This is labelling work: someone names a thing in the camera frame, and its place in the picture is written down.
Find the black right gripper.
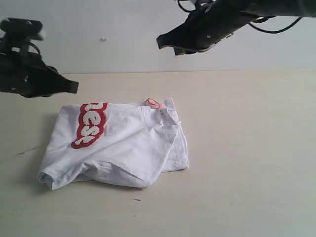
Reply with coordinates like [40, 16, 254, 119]
[157, 0, 257, 56]

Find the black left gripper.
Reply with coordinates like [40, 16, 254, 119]
[0, 37, 79, 98]

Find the white t-shirt red lettering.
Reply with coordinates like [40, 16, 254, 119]
[38, 98, 189, 190]

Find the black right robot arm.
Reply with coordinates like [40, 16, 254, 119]
[157, 0, 316, 56]

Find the orange neck label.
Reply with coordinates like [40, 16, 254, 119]
[144, 98, 163, 110]

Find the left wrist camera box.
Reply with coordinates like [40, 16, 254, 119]
[0, 18, 46, 41]

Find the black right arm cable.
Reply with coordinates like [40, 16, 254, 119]
[177, 0, 303, 34]

